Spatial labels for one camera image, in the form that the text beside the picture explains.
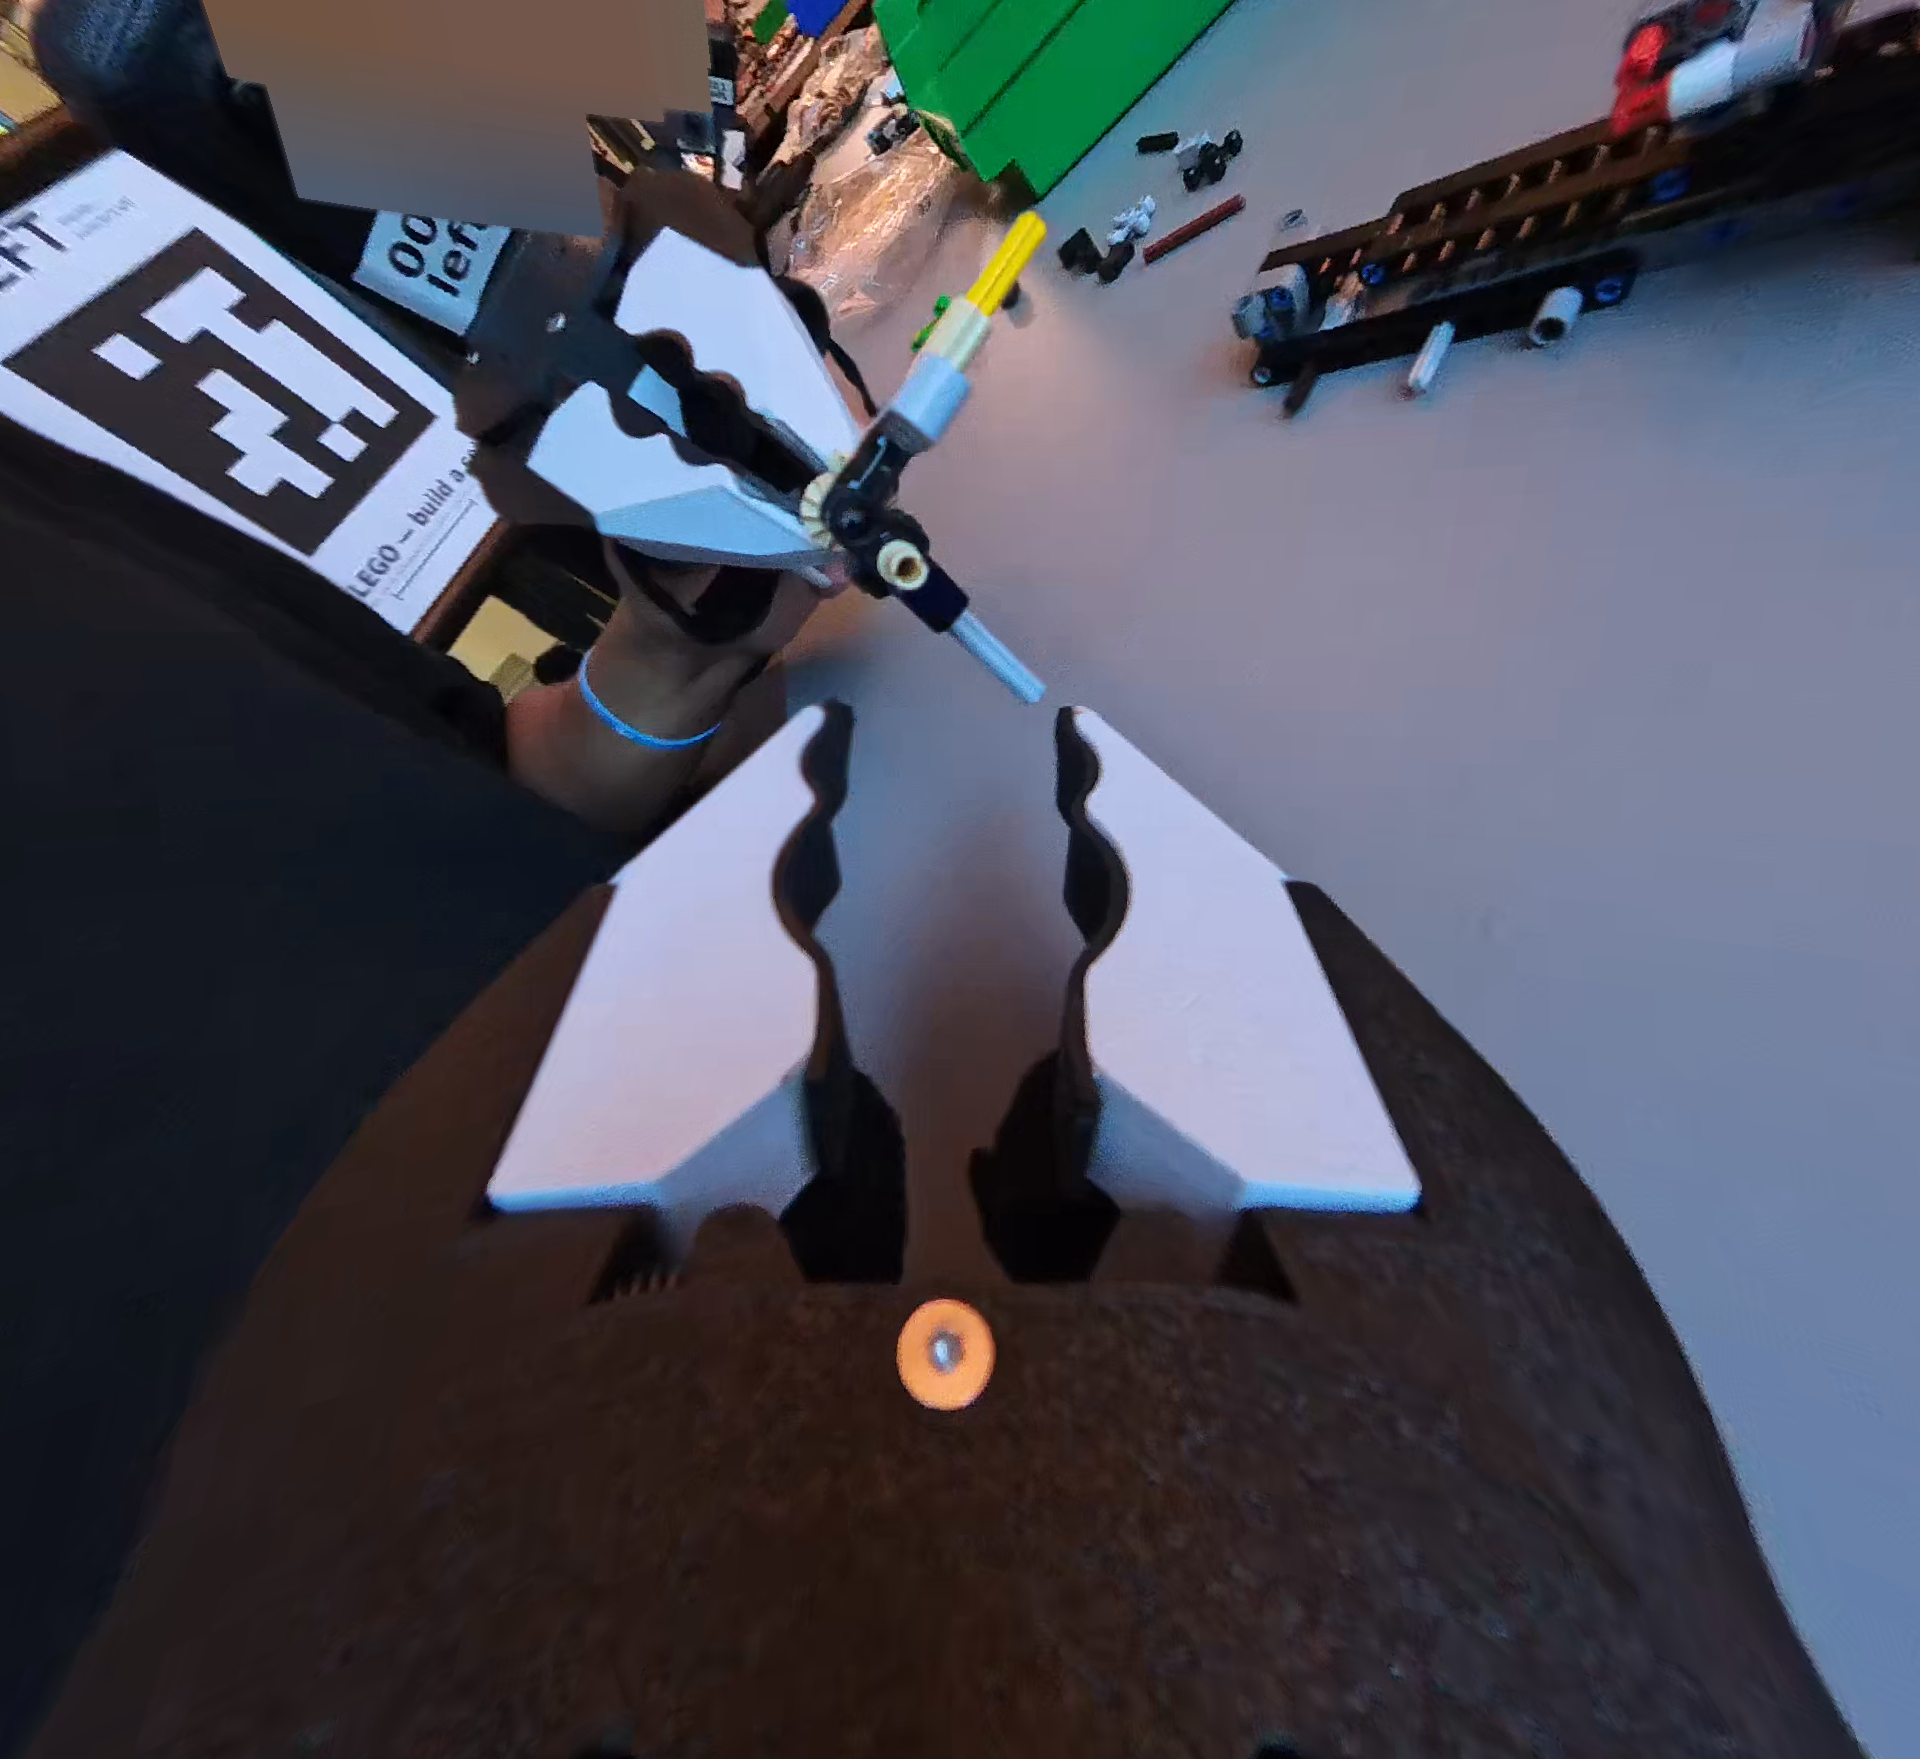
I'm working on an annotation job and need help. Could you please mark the green plastic bin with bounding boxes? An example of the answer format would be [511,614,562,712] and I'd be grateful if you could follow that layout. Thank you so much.
[869,0,1397,204]

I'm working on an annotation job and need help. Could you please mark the brown lego axle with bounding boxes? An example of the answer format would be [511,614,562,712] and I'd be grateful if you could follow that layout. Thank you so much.
[1143,193,1251,265]

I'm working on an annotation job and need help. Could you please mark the person's left hand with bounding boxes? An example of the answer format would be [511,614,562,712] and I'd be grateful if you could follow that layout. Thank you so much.
[582,558,792,740]

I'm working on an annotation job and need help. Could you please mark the small lego gear assembly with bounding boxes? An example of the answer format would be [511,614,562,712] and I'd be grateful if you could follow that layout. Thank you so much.
[803,209,1052,710]

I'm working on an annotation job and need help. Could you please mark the lego truck model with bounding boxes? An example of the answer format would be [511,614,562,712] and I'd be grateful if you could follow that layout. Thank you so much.
[1231,0,1920,424]

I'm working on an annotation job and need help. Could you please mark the blue wristband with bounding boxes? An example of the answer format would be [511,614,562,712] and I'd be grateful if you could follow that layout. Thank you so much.
[574,654,725,753]

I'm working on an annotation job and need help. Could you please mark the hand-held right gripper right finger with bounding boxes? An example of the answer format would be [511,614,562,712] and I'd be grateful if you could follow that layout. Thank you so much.
[965,703,1423,1289]

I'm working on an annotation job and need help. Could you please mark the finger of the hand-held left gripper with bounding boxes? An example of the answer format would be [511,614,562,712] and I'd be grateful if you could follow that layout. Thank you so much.
[523,380,844,576]
[611,230,871,469]

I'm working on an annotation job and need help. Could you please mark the clear plastic bag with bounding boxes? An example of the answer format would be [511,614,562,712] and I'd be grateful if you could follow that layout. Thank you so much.
[776,64,975,306]

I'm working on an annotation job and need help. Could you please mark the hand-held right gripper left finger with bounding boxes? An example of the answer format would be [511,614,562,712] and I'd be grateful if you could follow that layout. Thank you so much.
[484,701,910,1289]

